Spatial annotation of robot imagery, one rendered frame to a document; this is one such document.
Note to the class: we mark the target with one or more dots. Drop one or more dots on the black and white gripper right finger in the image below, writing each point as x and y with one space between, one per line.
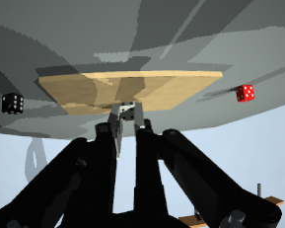
219 200

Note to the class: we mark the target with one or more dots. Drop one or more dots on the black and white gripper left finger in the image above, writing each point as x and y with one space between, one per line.
43 200

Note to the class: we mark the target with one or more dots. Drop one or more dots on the black die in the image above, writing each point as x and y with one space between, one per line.
12 104

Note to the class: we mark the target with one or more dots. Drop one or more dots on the red die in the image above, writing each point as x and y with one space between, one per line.
245 93

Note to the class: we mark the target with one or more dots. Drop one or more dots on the tan square mat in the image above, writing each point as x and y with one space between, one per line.
95 93

